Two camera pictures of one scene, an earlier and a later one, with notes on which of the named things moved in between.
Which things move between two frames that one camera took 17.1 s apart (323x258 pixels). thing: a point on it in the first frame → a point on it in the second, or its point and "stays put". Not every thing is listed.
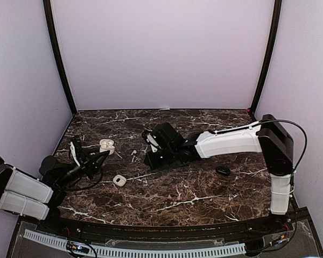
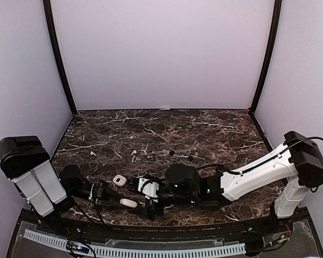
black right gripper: (152, 162) → (149, 208)
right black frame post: (273, 50) stays put
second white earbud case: (119, 180) stays put
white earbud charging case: (107, 144) → (128, 202)
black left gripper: (86, 162) → (102, 195)
